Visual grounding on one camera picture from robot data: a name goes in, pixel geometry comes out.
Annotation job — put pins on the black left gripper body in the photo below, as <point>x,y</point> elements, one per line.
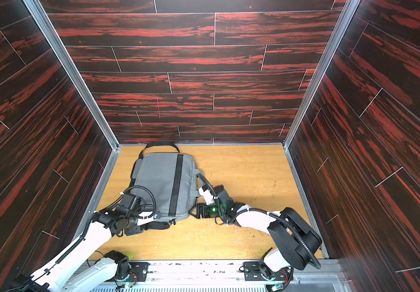
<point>134,227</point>

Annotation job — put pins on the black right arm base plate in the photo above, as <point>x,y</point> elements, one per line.
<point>252,271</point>

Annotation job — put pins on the aluminium left corner post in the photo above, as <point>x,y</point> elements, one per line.
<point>45,25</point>

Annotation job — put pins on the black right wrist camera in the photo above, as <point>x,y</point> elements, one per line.
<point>223,196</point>

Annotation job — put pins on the aluminium front rail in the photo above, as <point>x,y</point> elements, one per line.
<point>224,276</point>

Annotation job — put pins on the grey zippered laptop bag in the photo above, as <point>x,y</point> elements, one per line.
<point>171,178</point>

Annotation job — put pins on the aluminium corner post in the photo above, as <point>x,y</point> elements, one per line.
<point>340,28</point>
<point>45,25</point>

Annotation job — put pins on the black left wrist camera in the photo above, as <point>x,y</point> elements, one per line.
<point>130,205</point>

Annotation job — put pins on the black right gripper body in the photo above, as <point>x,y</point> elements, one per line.
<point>201,210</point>

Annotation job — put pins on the aluminium right corner post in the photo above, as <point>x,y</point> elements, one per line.
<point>340,28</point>

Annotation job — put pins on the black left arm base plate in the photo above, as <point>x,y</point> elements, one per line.
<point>137,272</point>

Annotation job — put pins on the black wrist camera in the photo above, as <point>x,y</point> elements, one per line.
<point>223,196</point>
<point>130,205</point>

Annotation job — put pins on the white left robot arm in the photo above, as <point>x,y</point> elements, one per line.
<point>56,275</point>

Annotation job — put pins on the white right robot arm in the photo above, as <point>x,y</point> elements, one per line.
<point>295,240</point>

